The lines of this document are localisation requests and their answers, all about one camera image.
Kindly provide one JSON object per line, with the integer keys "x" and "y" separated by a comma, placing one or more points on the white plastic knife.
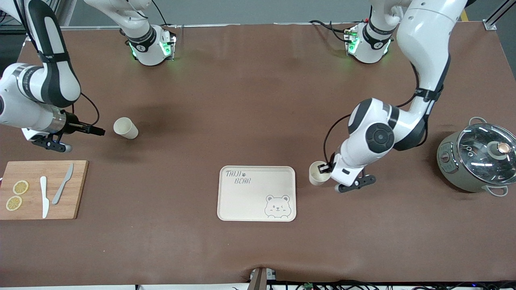
{"x": 44, "y": 199}

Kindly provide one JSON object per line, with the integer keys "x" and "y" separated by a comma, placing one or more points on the bamboo cutting board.
{"x": 34, "y": 171}

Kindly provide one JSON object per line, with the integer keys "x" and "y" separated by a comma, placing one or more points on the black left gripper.
{"x": 333, "y": 162}

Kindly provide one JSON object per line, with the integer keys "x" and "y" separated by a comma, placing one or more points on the cream bear print tray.
{"x": 250, "y": 199}

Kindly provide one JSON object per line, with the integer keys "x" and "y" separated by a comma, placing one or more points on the aluminium frame profile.
{"x": 56, "y": 16}
{"x": 494, "y": 22}

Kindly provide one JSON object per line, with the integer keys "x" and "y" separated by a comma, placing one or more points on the yellow lemon slice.
{"x": 20, "y": 187}
{"x": 14, "y": 203}

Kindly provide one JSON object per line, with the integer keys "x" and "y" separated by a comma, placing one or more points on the green electric cooking pot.
{"x": 449, "y": 169}

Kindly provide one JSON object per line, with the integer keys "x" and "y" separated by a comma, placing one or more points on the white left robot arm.
{"x": 423, "y": 40}

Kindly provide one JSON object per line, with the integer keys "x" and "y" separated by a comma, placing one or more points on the glass pot lid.
{"x": 483, "y": 155}

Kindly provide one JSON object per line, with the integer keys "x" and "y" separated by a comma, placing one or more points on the white paper-like cup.
{"x": 125, "y": 128}
{"x": 317, "y": 177}

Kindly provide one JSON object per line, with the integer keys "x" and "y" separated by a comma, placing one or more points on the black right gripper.
{"x": 73, "y": 123}

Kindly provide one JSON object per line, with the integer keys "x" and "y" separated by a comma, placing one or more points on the grey plastic knife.
{"x": 61, "y": 187}

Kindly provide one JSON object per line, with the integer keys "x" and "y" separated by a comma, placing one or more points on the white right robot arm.
{"x": 44, "y": 80}

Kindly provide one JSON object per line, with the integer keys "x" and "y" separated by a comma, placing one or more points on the brown table mat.
{"x": 258, "y": 100}

